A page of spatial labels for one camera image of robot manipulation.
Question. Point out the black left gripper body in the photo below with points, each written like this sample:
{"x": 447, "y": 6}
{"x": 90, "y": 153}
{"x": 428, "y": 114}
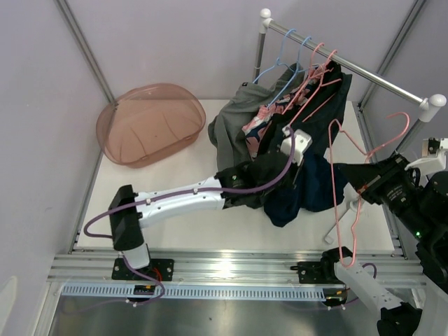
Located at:
{"x": 285, "y": 183}

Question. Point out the pink patterned shorts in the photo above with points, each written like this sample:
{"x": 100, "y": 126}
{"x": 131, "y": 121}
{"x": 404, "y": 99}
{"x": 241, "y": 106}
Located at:
{"x": 256, "y": 129}

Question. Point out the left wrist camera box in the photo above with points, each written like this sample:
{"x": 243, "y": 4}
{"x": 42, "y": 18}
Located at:
{"x": 295, "y": 144}

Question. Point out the navy blue shorts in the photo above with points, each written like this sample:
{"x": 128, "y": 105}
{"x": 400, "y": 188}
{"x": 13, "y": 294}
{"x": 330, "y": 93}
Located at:
{"x": 318, "y": 187}

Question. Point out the metal clothes rack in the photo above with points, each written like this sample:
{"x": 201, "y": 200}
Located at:
{"x": 368, "y": 225}

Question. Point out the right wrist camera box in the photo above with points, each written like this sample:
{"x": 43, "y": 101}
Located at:
{"x": 433, "y": 158}

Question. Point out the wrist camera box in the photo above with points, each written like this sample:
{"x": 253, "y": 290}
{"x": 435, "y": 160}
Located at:
{"x": 433, "y": 158}
{"x": 295, "y": 144}

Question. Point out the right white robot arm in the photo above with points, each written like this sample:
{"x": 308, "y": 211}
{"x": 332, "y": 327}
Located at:
{"x": 422, "y": 232}

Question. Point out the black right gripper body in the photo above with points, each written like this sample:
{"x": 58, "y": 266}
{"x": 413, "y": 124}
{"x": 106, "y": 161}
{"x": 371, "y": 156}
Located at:
{"x": 395, "y": 186}

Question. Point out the pink translucent plastic basket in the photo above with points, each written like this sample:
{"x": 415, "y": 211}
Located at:
{"x": 148, "y": 124}

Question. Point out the white slotted cable duct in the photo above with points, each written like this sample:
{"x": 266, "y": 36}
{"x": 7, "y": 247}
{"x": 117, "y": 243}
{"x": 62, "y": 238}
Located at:
{"x": 176, "y": 291}

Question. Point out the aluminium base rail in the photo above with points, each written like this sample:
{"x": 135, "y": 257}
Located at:
{"x": 233, "y": 268}

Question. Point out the black shorts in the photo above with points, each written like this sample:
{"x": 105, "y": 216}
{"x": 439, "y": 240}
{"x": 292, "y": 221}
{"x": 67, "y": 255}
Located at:
{"x": 326, "y": 103}

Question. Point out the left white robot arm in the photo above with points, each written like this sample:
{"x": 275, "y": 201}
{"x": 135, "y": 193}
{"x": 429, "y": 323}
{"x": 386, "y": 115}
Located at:
{"x": 130, "y": 212}

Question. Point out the blue wire hanger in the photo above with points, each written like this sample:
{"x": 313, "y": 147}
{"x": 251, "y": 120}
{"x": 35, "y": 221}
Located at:
{"x": 298, "y": 69}
{"x": 276, "y": 63}

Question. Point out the grey shorts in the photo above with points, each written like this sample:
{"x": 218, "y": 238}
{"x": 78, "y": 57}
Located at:
{"x": 225, "y": 130}

